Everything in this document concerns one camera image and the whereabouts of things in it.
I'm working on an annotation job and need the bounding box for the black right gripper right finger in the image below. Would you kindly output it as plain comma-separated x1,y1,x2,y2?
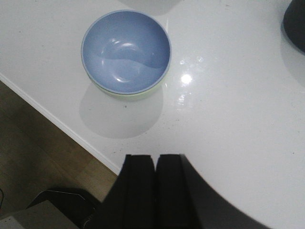
156,155,264,229

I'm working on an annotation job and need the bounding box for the green bowl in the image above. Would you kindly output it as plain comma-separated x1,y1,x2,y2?
87,72,167,101

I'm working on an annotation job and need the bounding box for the dark blue saucepan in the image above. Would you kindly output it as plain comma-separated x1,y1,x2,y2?
283,0,305,52

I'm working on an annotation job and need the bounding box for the blue bowl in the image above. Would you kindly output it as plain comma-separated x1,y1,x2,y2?
81,10,172,96

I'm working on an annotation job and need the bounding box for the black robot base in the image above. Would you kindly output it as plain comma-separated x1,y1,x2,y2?
28,187,101,229

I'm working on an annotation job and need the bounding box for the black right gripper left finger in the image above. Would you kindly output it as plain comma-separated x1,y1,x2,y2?
101,155,155,229

